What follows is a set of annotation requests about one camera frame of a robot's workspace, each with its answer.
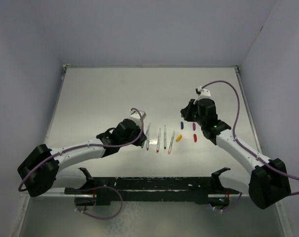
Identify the purple pen cap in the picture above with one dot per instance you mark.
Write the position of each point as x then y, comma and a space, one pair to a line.
194, 126

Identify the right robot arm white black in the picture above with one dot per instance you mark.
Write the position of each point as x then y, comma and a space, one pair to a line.
265, 181

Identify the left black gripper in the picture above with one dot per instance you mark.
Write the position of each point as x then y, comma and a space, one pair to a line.
142, 138

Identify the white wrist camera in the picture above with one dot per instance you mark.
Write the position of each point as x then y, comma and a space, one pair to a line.
202, 93
137, 114

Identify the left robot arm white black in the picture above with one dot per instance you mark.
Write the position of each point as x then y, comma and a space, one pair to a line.
41, 169

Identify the purple marker pen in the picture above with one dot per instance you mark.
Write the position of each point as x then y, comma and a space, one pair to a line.
148, 141

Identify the green marker pen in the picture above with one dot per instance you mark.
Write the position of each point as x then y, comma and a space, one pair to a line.
146, 134

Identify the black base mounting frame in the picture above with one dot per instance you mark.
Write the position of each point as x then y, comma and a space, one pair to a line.
104, 190

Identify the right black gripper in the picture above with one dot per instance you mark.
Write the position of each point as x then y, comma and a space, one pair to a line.
186, 111

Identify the blue marker pen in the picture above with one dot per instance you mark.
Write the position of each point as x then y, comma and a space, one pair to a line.
164, 137

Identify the yellow marker pen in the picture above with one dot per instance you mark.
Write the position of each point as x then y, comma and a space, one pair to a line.
171, 142

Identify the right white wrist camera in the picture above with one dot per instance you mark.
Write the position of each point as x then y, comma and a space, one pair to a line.
202, 93

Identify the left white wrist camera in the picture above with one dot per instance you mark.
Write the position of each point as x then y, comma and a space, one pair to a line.
137, 114

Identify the red marker pen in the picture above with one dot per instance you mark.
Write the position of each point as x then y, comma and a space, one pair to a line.
158, 140

